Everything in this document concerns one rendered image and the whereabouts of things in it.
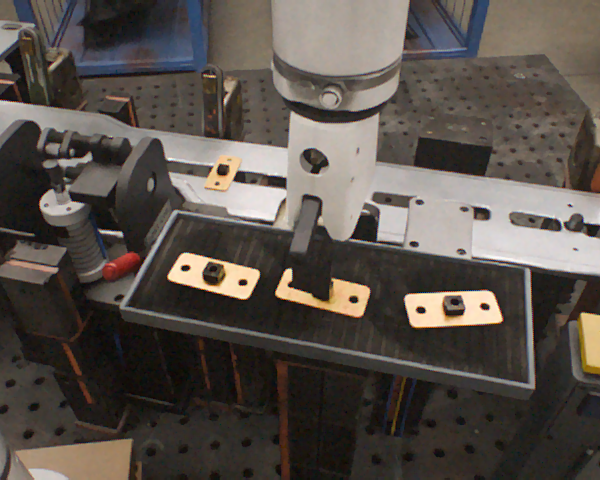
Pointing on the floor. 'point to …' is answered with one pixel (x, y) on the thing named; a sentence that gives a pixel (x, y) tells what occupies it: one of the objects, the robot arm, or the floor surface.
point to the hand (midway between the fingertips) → (326, 244)
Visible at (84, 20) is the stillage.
